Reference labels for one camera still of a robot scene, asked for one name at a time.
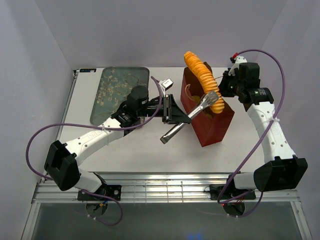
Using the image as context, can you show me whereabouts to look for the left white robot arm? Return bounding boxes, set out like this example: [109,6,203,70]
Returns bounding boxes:
[44,85,191,200]

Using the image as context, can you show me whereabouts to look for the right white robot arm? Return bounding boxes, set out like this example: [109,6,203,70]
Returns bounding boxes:
[219,57,308,199]

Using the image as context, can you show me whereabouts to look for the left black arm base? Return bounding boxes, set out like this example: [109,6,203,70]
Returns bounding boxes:
[77,176,122,201]

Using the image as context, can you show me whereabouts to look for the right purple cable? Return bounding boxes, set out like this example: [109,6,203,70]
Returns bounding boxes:
[217,48,286,218]

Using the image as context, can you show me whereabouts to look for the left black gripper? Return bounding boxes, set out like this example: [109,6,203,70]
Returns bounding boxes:
[137,93,191,125]

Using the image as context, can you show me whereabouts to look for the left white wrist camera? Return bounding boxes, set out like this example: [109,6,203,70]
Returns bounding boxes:
[159,78,174,92]

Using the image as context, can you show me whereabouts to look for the floral metal tray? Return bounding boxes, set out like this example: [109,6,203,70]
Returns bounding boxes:
[90,66,150,126]

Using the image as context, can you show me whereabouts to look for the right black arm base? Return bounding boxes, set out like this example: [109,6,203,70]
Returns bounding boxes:
[203,180,256,201]

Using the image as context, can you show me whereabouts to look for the long orange baguette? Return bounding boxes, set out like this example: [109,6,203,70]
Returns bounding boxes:
[184,51,225,114]

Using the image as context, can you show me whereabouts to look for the red paper bag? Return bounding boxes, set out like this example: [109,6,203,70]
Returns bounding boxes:
[180,67,235,147]

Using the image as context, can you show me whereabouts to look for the metal serving tongs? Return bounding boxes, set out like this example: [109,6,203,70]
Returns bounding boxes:
[160,90,219,144]

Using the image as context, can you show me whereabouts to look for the aluminium frame rail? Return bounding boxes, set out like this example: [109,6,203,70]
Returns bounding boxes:
[31,172,301,205]

